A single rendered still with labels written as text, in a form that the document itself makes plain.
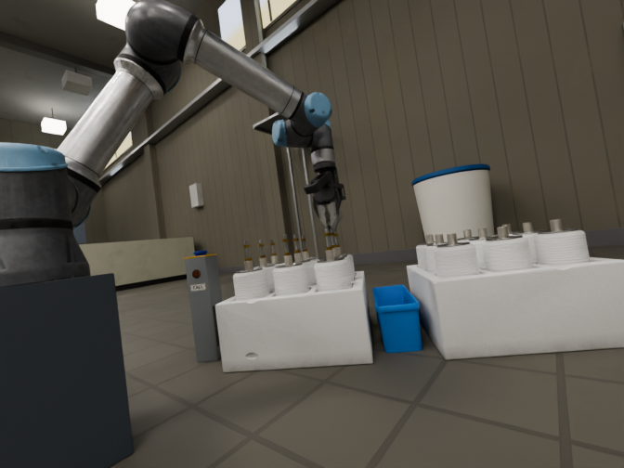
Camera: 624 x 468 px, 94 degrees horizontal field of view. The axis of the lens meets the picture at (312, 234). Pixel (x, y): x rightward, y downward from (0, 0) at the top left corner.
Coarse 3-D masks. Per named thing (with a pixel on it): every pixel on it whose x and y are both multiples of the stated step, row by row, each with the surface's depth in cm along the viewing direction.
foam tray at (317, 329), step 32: (352, 288) 72; (224, 320) 76; (256, 320) 74; (288, 320) 73; (320, 320) 71; (352, 320) 70; (224, 352) 76; (256, 352) 74; (288, 352) 73; (320, 352) 71; (352, 352) 70
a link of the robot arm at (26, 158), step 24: (0, 144) 44; (24, 144) 46; (0, 168) 43; (24, 168) 44; (48, 168) 47; (0, 192) 43; (24, 192) 44; (48, 192) 47; (72, 192) 54; (0, 216) 43; (24, 216) 44; (48, 216) 46
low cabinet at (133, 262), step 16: (144, 240) 493; (160, 240) 513; (176, 240) 535; (192, 240) 559; (96, 256) 439; (112, 256) 455; (128, 256) 472; (144, 256) 490; (160, 256) 509; (176, 256) 532; (192, 256) 555; (96, 272) 436; (112, 272) 452; (128, 272) 469; (144, 272) 487; (160, 272) 506; (176, 272) 528; (128, 288) 467
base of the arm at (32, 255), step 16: (0, 224) 43; (16, 224) 43; (32, 224) 44; (48, 224) 46; (64, 224) 49; (0, 240) 42; (16, 240) 43; (32, 240) 44; (48, 240) 45; (64, 240) 48; (0, 256) 42; (16, 256) 42; (32, 256) 43; (48, 256) 45; (64, 256) 46; (80, 256) 50; (0, 272) 41; (16, 272) 41; (32, 272) 43; (48, 272) 44; (64, 272) 46; (80, 272) 48
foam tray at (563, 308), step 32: (416, 288) 90; (448, 288) 66; (480, 288) 65; (512, 288) 64; (544, 288) 63; (576, 288) 62; (608, 288) 61; (448, 320) 66; (480, 320) 65; (512, 320) 64; (544, 320) 63; (576, 320) 62; (608, 320) 61; (448, 352) 66; (480, 352) 64; (512, 352) 63; (544, 352) 62
